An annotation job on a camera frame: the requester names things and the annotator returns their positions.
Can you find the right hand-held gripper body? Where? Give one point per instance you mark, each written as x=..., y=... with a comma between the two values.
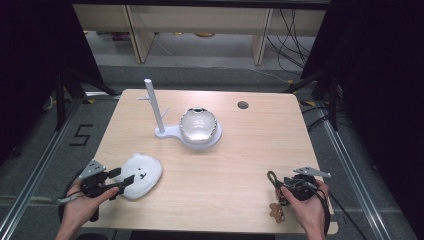
x=301, y=186

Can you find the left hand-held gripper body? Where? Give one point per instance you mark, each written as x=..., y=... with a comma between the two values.
x=95, y=185

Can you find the white bear plush pouch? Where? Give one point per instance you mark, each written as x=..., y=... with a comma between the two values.
x=145, y=171

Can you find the white stand with hook post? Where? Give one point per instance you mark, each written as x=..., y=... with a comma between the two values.
x=150, y=100

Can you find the person's right hand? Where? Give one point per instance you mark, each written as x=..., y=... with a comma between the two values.
x=311, y=213

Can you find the person's left hand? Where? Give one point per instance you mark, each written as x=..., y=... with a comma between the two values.
x=78, y=210

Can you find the black metal stand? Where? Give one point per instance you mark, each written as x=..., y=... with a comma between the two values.
x=330, y=96
x=61, y=96

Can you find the dark curtain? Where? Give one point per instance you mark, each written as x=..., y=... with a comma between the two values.
x=380, y=83
x=36, y=66

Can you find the beige wooden shelf unit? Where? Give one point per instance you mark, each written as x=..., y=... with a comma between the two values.
x=200, y=20

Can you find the metal floor rail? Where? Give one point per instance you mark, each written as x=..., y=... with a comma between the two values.
x=353, y=173
x=36, y=170

